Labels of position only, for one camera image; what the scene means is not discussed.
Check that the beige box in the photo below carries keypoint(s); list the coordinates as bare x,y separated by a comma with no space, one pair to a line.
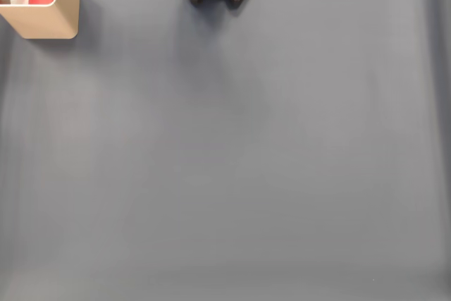
46,20

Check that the dark blue-grey table mat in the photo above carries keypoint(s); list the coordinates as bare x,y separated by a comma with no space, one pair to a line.
282,174

